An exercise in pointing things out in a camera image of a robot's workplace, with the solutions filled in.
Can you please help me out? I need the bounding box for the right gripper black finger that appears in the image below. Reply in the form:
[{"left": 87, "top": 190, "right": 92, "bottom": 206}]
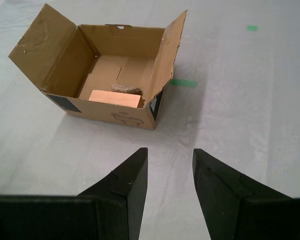
[
  {"left": 0, "top": 147, "right": 149, "bottom": 240},
  {"left": 192, "top": 148, "right": 300, "bottom": 240}
]

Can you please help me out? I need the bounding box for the light wooden block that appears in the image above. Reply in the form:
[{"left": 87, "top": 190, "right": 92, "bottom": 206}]
[{"left": 88, "top": 89, "right": 144, "bottom": 109}]

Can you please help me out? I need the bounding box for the speckled granite rock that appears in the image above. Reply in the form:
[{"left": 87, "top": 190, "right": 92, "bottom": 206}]
[{"left": 111, "top": 84, "right": 143, "bottom": 96}]

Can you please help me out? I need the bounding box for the brown cardboard box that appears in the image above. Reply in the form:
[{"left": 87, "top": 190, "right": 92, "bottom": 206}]
[{"left": 7, "top": 2, "right": 188, "bottom": 131}]

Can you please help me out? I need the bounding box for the white plastic table cover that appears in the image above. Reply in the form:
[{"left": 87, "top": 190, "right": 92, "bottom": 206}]
[{"left": 0, "top": 0, "right": 300, "bottom": 240}]

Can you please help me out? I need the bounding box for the green tape strip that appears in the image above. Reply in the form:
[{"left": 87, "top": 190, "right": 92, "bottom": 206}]
[{"left": 169, "top": 78, "right": 199, "bottom": 89}]

